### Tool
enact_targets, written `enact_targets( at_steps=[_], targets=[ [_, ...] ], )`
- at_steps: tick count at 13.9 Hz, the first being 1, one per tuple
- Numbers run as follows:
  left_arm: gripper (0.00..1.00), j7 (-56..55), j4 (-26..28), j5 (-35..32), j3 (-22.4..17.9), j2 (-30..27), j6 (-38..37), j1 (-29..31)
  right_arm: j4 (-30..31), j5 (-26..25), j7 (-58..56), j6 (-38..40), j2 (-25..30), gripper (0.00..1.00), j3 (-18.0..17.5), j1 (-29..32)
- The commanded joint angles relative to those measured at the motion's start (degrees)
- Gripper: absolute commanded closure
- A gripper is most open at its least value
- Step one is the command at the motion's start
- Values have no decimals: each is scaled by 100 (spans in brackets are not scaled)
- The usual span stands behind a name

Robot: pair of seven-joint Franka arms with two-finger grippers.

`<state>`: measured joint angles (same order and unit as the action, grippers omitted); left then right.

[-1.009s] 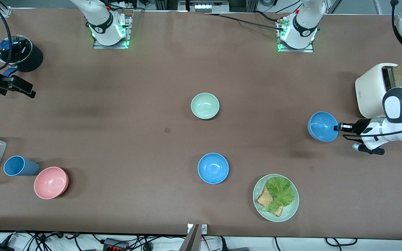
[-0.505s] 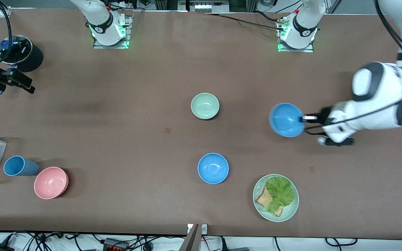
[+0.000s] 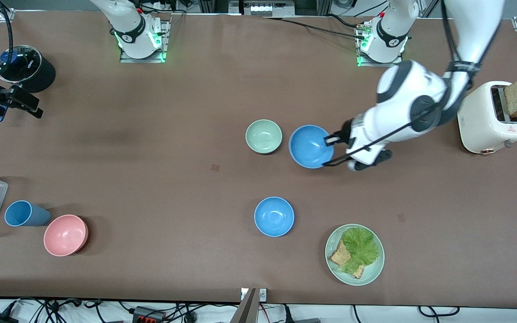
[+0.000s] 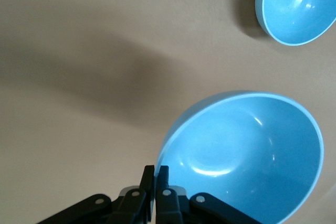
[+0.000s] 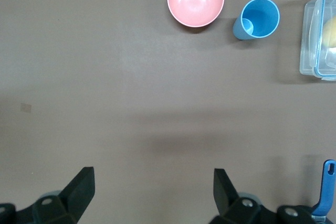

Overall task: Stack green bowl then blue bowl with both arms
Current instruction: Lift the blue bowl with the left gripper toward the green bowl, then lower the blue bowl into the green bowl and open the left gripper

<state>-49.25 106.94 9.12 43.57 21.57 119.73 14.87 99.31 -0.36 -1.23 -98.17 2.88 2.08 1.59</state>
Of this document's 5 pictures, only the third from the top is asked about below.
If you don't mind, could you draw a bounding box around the cream white toaster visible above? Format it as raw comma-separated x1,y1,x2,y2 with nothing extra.
457,81,517,155

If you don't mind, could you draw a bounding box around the grey control box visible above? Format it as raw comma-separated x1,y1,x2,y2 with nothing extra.
240,0,296,17

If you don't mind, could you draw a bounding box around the green bowl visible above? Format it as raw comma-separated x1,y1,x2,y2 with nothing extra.
245,119,283,155

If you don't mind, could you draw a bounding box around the black red power strip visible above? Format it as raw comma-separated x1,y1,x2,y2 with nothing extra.
132,306,166,323

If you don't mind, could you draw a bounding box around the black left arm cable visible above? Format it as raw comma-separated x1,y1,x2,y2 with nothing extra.
323,0,482,168

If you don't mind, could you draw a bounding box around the black braided cable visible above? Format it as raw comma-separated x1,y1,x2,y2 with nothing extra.
263,16,368,41

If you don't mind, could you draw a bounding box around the black cable loop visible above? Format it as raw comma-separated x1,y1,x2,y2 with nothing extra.
417,306,460,318

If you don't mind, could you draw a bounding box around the white metal bracket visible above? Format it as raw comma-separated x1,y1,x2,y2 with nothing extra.
241,288,267,301

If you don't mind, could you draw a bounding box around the brown bread slice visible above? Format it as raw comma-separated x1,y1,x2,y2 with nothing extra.
329,240,366,279

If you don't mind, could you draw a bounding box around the green plate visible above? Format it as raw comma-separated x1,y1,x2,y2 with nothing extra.
325,223,385,286

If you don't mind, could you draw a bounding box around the blue cup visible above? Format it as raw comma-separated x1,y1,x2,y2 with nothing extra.
4,200,52,227

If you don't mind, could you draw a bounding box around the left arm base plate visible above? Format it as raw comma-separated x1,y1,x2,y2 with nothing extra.
356,22,405,69

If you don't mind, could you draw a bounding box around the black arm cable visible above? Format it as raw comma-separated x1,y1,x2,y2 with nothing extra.
0,0,15,78
323,0,482,168

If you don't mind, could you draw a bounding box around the pink bowl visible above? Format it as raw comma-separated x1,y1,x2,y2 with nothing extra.
44,214,89,257

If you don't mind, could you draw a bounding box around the grey metal beam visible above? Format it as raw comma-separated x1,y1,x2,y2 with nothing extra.
230,288,259,323

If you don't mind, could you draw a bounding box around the green lettuce leaf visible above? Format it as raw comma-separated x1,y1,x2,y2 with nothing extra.
339,227,380,275

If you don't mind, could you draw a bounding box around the blue bowl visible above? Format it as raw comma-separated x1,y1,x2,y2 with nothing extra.
254,196,295,237
289,125,335,170

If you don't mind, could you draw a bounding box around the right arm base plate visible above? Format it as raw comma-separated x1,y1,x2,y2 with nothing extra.
119,20,170,64

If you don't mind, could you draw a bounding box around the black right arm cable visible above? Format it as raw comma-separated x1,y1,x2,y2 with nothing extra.
0,0,15,78

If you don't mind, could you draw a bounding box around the black pot with blue handle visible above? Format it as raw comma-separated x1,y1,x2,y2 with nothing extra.
0,45,56,123

